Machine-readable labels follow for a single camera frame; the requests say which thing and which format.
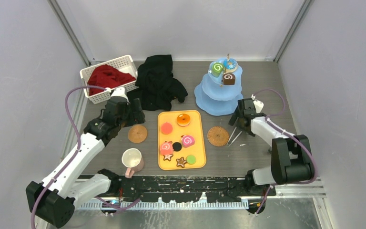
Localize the metal tongs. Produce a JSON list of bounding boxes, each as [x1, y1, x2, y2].
[[227, 127, 242, 146]]

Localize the blue three-tier cake stand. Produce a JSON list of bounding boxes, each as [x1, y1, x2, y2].
[[194, 55, 243, 116]]

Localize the chocolate swirl roll cake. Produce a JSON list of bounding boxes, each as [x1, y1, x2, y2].
[[222, 73, 236, 85]]

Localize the blue donut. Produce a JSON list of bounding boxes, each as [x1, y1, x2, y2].
[[223, 58, 238, 73]]

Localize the green roll cake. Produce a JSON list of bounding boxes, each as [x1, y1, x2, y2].
[[210, 62, 224, 77]]

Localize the orange donut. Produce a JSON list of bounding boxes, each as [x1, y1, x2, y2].
[[176, 113, 191, 127]]

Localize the pink cube cake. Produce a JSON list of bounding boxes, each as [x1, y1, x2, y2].
[[181, 135, 195, 148]]

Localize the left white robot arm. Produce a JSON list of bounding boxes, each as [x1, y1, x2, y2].
[[26, 96, 145, 229]]

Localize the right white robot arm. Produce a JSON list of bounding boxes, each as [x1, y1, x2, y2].
[[228, 98, 316, 196]]

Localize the right woven coaster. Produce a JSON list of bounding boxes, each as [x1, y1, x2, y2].
[[207, 126, 229, 147]]

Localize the woven coaster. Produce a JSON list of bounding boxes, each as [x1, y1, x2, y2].
[[128, 125, 148, 144], [207, 126, 229, 147]]

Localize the left woven coaster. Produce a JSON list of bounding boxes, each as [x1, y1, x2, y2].
[[128, 125, 148, 144]]

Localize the red cloth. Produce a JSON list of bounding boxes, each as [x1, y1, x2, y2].
[[87, 64, 136, 88]]

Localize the black cloth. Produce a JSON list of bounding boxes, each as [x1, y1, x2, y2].
[[127, 54, 188, 111]]

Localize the white plastic basket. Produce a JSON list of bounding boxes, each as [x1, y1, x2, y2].
[[80, 55, 138, 92]]

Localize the pink mug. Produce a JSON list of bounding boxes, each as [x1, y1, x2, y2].
[[122, 148, 144, 178]]

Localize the red round cake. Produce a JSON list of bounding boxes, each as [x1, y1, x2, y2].
[[160, 122, 173, 135]]

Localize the yellow tray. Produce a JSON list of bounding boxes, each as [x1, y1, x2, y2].
[[157, 110, 206, 171]]

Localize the pink swirl roll cake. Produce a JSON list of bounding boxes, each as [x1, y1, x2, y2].
[[160, 142, 174, 155]]

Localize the green round macaron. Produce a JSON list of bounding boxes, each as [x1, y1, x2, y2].
[[186, 155, 196, 165]]

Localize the brown star cookie left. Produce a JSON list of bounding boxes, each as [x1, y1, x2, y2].
[[163, 154, 173, 161]]

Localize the brown star cookie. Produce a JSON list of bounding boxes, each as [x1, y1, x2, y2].
[[176, 157, 187, 168], [163, 154, 173, 161]]

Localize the black round cookie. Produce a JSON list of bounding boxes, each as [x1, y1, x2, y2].
[[172, 142, 182, 152]]

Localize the brown star cookie right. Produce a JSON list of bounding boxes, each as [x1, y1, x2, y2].
[[176, 157, 187, 168]]

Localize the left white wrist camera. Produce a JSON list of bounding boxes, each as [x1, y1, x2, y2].
[[111, 87, 129, 101]]

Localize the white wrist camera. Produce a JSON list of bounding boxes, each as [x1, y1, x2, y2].
[[251, 94, 264, 113], [111, 87, 129, 101]]

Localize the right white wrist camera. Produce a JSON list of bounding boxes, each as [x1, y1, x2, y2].
[[251, 94, 264, 113]]

